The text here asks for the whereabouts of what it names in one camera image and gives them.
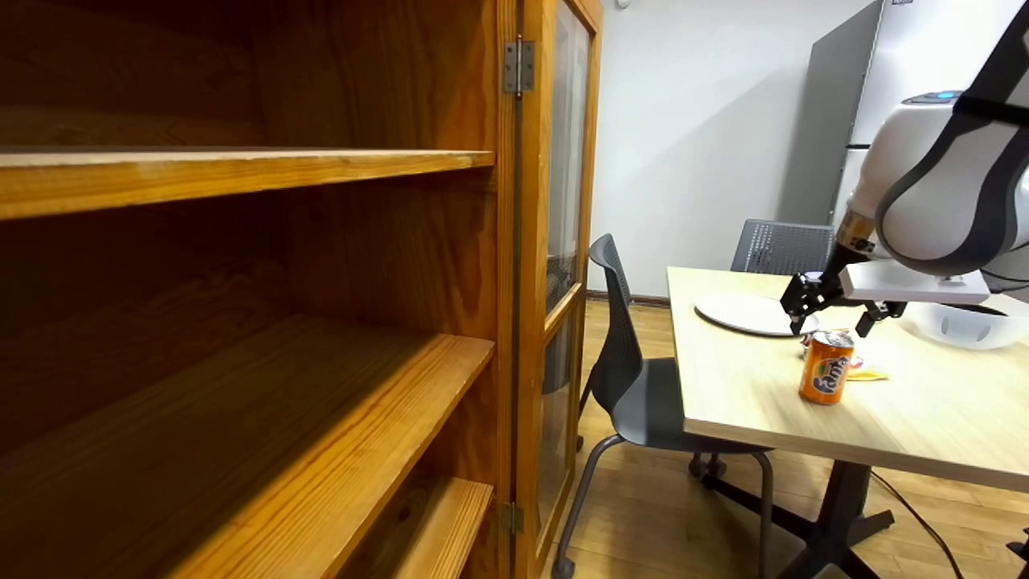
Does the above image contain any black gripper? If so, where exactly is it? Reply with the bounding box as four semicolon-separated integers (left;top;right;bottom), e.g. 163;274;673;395
777;242;911;340

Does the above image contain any orange Fanta soda can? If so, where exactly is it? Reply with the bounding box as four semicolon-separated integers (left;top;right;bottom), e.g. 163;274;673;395
796;324;860;410

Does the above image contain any yellow red chips bag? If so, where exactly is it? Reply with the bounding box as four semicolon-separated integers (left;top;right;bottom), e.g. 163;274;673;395
793;327;893;387

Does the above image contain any grey striped-back chair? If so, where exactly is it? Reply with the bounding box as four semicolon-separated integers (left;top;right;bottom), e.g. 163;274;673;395
731;214;853;276

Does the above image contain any grey round plate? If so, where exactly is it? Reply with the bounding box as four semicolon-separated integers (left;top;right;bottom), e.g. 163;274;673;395
690;291;805;344

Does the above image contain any translucent white bowl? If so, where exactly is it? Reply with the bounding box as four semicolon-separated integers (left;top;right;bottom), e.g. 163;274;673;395
897;298;1029;355

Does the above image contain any grey partition panel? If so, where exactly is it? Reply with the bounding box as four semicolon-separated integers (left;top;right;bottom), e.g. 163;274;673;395
774;0;883;232

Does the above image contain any black table base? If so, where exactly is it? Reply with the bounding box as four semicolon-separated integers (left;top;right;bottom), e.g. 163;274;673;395
698;456;900;579

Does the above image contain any dark grey plastic chair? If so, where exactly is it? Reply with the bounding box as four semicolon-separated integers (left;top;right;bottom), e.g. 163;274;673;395
550;232;777;579

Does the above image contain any wide glass cabinet door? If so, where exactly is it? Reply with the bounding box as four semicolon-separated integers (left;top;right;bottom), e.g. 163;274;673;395
511;0;611;579

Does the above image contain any wooden bookshelf cabinet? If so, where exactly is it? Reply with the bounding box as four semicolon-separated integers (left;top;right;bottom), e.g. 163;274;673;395
0;0;611;579

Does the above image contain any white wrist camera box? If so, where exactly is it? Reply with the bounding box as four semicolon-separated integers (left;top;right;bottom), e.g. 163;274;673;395
837;258;998;309

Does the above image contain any black floor cable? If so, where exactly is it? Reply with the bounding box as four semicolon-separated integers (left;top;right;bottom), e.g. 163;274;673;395
872;466;969;579

